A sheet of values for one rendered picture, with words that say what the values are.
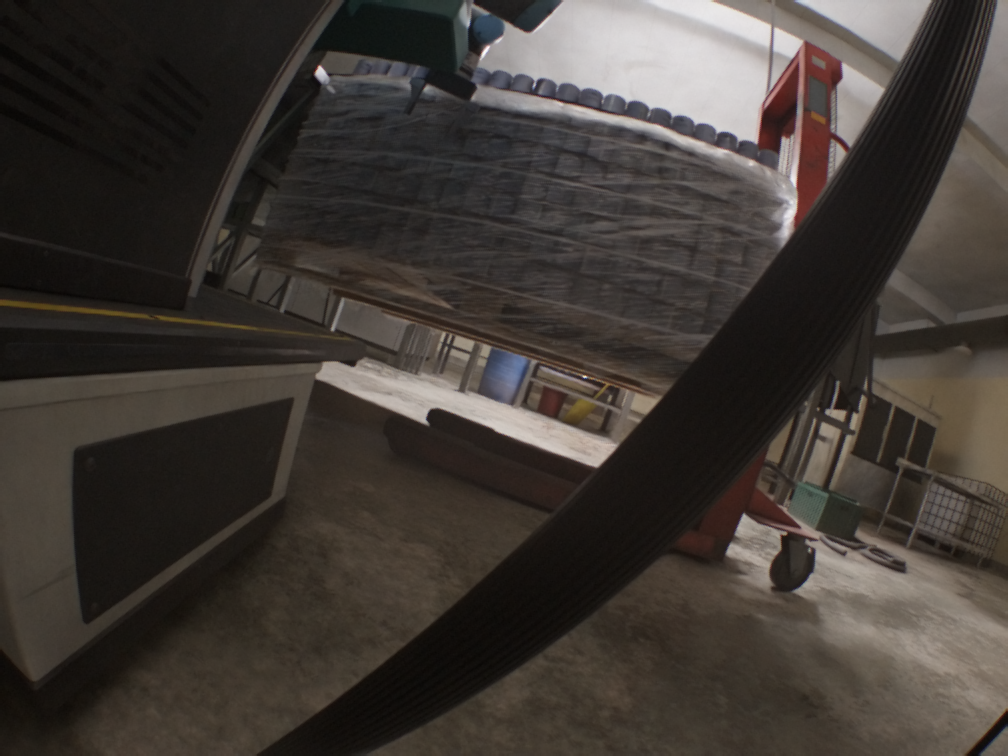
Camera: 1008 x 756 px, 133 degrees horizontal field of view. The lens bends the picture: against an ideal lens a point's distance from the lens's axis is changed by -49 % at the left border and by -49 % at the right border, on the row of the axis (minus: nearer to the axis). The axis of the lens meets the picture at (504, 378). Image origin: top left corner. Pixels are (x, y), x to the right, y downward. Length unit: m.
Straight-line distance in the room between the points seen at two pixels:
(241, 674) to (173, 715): 0.09
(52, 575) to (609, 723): 0.57
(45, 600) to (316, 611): 0.37
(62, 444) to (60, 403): 0.03
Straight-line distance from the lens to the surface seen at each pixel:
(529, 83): 1.36
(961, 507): 7.88
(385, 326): 4.06
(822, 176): 1.71
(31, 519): 0.29
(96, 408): 0.29
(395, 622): 0.62
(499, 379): 4.16
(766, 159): 1.38
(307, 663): 0.52
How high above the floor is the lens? 0.37
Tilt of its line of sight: 2 degrees down
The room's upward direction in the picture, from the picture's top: 20 degrees clockwise
